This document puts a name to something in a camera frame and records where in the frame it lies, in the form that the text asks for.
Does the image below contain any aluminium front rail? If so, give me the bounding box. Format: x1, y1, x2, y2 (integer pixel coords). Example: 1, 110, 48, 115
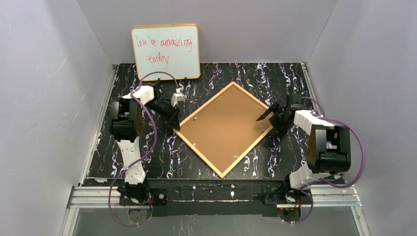
67, 182, 362, 208

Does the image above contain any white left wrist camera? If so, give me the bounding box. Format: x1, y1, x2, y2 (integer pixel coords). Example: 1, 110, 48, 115
171, 92, 185, 107

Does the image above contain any light wooden picture frame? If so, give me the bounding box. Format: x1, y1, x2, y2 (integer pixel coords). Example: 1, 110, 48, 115
173, 81, 274, 179

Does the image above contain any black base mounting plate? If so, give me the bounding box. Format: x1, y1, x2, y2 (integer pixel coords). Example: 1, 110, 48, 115
119, 185, 311, 217

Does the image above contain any orange rimmed whiteboard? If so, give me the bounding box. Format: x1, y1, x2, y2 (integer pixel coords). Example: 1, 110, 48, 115
131, 24, 201, 82

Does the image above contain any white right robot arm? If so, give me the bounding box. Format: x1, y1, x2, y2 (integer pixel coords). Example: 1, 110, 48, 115
257, 94, 351, 191

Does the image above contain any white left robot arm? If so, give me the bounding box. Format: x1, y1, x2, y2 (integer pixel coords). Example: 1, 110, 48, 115
109, 82, 185, 185

